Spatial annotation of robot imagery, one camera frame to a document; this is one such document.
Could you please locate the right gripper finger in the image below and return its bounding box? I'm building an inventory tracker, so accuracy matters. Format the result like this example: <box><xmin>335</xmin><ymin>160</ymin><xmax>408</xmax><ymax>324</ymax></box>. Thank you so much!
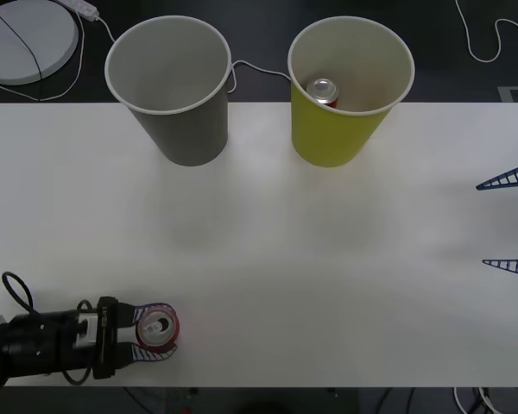
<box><xmin>476</xmin><ymin>160</ymin><xmax>518</xmax><ymax>191</ymax></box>
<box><xmin>482</xmin><ymin>258</ymin><xmax>518</xmax><ymax>278</ymax></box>

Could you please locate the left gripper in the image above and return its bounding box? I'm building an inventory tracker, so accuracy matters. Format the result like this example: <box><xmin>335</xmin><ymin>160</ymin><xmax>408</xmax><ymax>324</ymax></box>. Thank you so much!
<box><xmin>92</xmin><ymin>296</ymin><xmax>180</xmax><ymax>381</ymax></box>

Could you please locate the red drink can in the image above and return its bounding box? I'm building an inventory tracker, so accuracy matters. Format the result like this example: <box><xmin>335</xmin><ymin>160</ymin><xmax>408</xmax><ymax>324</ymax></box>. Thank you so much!
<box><xmin>306</xmin><ymin>78</ymin><xmax>340</xmax><ymax>109</ymax></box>
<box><xmin>136</xmin><ymin>310</ymin><xmax>181</xmax><ymax>355</ymax></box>

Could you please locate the yellow-green waste bin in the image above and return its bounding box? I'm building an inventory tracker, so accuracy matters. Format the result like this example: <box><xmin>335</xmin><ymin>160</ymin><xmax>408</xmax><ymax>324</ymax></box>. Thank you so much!
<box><xmin>287</xmin><ymin>16</ymin><xmax>416</xmax><ymax>169</ymax></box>

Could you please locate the grey waste bin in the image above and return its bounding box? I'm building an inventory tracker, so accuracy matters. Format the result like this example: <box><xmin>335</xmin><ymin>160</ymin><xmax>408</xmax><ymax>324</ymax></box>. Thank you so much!
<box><xmin>104</xmin><ymin>16</ymin><xmax>233</xmax><ymax>167</ymax></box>

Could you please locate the white round disc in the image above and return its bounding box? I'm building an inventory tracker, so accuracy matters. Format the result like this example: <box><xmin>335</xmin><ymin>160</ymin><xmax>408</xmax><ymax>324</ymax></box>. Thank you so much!
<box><xmin>0</xmin><ymin>0</ymin><xmax>79</xmax><ymax>85</ymax></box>

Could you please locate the white power strip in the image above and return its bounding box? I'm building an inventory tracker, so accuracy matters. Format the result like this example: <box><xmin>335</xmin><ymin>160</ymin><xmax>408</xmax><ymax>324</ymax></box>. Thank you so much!
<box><xmin>54</xmin><ymin>0</ymin><xmax>99</xmax><ymax>22</ymax></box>

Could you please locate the white looped cable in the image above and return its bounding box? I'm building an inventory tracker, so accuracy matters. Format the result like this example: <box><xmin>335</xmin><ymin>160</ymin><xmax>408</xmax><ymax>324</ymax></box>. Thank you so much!
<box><xmin>455</xmin><ymin>0</ymin><xmax>518</xmax><ymax>64</ymax></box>

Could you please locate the white cable bundle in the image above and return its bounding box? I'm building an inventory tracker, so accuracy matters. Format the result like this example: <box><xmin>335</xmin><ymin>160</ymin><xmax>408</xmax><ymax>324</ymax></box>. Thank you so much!
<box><xmin>452</xmin><ymin>386</ymin><xmax>502</xmax><ymax>414</ymax></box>

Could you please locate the white power strip cable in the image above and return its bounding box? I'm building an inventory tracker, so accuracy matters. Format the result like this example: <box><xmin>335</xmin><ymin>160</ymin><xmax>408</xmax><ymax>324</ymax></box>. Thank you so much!
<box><xmin>93</xmin><ymin>15</ymin><xmax>293</xmax><ymax>94</ymax></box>

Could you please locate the thin white cable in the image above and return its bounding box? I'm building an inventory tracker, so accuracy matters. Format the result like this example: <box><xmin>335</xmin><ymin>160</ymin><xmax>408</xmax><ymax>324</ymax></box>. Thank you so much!
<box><xmin>0</xmin><ymin>8</ymin><xmax>86</xmax><ymax>103</ymax></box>

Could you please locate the thin black cable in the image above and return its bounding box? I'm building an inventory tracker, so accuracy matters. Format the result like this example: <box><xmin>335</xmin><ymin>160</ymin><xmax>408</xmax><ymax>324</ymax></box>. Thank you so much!
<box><xmin>0</xmin><ymin>7</ymin><xmax>44</xmax><ymax>103</ymax></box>

